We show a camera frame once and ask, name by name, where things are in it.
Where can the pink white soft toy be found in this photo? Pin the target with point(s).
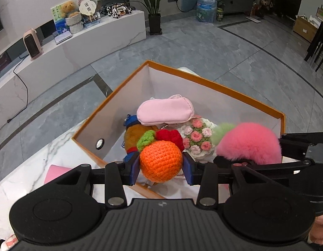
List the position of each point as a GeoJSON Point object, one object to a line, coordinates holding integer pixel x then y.
{"type": "Point", "coordinates": [8, 241]}

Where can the potted long-leaf plant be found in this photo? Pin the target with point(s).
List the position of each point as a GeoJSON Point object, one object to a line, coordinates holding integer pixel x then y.
{"type": "Point", "coordinates": [154, 18]}

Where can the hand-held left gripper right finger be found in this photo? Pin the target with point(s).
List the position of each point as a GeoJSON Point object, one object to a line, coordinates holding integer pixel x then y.
{"type": "Point", "coordinates": [188, 171]}

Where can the brown teddy bear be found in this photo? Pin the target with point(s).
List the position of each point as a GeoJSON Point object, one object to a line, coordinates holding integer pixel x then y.
{"type": "Point", "coordinates": [68, 8]}

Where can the orange cardboard box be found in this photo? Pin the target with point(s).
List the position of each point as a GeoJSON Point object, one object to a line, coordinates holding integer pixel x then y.
{"type": "Point", "coordinates": [177, 89]}

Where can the pink space heater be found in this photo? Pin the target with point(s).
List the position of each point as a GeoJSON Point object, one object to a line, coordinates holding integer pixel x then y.
{"type": "Point", "coordinates": [33, 44]}

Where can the blue water jug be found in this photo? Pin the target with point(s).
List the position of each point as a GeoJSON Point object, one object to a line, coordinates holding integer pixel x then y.
{"type": "Point", "coordinates": [206, 9]}

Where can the white laptop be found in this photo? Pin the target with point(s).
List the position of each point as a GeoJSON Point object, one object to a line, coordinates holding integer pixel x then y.
{"type": "Point", "coordinates": [62, 37]}

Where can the pink fluffy ball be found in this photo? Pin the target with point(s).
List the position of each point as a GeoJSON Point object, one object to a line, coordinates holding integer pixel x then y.
{"type": "Point", "coordinates": [251, 142]}

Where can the black dining chair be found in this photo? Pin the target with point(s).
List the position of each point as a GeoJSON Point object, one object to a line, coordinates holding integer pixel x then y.
{"type": "Point", "coordinates": [318, 44]}

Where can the person's right hand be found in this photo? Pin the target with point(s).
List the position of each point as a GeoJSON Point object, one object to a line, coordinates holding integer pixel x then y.
{"type": "Point", "coordinates": [321, 223]}

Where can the white marble media bench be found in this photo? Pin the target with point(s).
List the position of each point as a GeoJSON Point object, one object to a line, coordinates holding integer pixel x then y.
{"type": "Point", "coordinates": [98, 36]}

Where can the crocheted pink flower bouquet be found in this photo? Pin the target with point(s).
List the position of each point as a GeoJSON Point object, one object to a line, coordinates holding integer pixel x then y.
{"type": "Point", "coordinates": [198, 136]}

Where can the pink zip pouch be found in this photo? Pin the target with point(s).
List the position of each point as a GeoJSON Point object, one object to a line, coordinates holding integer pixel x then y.
{"type": "Point", "coordinates": [164, 111]}

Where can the black white checkered toys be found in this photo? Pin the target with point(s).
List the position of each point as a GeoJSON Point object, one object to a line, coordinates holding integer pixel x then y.
{"type": "Point", "coordinates": [115, 10]}

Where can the green tin can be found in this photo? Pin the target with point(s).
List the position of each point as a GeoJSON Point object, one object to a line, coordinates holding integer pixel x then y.
{"type": "Point", "coordinates": [219, 15]}

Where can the white knitted basket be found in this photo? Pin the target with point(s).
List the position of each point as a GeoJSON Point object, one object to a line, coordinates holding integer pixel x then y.
{"type": "Point", "coordinates": [74, 23]}

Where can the red crocheted toy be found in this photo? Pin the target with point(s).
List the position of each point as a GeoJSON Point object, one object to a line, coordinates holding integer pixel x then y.
{"type": "Point", "coordinates": [169, 136]}

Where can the white floor scale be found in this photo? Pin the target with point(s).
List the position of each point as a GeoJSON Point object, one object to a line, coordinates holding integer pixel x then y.
{"type": "Point", "coordinates": [252, 19]}

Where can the teddy bear in basket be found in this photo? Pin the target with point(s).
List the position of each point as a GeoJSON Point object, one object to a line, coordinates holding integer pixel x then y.
{"type": "Point", "coordinates": [56, 14]}

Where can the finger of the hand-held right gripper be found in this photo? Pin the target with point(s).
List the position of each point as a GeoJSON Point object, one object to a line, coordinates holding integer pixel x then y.
{"type": "Point", "coordinates": [302, 137]}
{"type": "Point", "coordinates": [221, 161]}

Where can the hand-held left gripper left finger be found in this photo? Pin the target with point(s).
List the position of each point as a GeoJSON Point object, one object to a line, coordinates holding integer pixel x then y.
{"type": "Point", "coordinates": [134, 171]}

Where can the crocheted orange fruit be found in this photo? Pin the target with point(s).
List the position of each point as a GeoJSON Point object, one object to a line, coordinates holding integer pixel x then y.
{"type": "Point", "coordinates": [161, 160]}

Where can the white round hand fan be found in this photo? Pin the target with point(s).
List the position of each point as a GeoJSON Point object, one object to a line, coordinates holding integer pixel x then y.
{"type": "Point", "coordinates": [87, 8]}

